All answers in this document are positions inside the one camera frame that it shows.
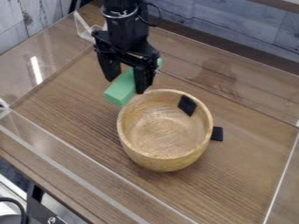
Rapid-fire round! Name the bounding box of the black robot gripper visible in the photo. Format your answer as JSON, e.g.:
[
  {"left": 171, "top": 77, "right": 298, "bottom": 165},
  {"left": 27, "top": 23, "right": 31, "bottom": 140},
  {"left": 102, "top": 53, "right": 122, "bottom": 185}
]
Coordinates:
[{"left": 91, "top": 11, "right": 161, "bottom": 95}]

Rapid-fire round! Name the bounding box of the green rectangular stick block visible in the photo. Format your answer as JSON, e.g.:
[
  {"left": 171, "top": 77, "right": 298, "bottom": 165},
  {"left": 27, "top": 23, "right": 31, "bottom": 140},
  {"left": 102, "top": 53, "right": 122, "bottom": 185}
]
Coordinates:
[{"left": 103, "top": 57, "right": 165, "bottom": 108}]

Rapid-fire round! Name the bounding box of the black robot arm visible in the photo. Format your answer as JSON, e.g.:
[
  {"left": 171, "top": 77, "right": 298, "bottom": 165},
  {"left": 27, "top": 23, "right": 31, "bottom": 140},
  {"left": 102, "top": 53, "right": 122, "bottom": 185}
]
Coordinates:
[{"left": 91, "top": 0, "right": 161, "bottom": 94}]

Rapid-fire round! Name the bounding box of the black patch inside bowl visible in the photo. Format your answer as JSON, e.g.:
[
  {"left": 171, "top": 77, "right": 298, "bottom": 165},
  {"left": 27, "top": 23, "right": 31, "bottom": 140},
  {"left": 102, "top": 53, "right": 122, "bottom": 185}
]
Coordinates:
[{"left": 178, "top": 94, "right": 198, "bottom": 116}]

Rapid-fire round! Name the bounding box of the round wooden bowl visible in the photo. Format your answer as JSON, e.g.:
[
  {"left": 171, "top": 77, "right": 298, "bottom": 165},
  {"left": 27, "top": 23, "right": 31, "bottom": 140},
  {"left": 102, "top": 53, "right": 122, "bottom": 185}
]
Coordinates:
[{"left": 117, "top": 89, "right": 214, "bottom": 172}]

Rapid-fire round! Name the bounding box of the black patch on table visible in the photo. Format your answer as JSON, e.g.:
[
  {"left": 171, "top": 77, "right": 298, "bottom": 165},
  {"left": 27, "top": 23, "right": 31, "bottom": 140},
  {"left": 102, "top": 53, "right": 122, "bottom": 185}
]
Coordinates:
[{"left": 210, "top": 126, "right": 225, "bottom": 141}]

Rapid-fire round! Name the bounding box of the clear acrylic corner bracket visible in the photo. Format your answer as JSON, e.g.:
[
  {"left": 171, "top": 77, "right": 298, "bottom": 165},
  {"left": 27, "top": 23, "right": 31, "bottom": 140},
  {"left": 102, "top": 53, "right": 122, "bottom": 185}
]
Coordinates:
[{"left": 74, "top": 10, "right": 109, "bottom": 43}]

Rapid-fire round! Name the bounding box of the clear acrylic enclosure wall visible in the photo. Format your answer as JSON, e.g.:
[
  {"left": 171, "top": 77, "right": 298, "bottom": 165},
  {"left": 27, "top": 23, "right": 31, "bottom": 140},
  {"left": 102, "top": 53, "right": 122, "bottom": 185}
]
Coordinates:
[{"left": 0, "top": 99, "right": 198, "bottom": 224}]

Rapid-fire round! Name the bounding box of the black cable lower left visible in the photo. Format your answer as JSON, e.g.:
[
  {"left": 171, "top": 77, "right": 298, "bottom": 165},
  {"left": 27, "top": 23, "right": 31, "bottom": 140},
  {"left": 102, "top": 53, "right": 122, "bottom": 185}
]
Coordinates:
[{"left": 0, "top": 196, "right": 30, "bottom": 224}]

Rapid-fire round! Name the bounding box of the black metal table frame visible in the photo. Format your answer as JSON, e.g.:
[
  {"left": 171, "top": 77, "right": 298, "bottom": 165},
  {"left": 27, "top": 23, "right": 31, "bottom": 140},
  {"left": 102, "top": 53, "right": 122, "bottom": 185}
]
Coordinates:
[{"left": 26, "top": 184, "right": 82, "bottom": 224}]

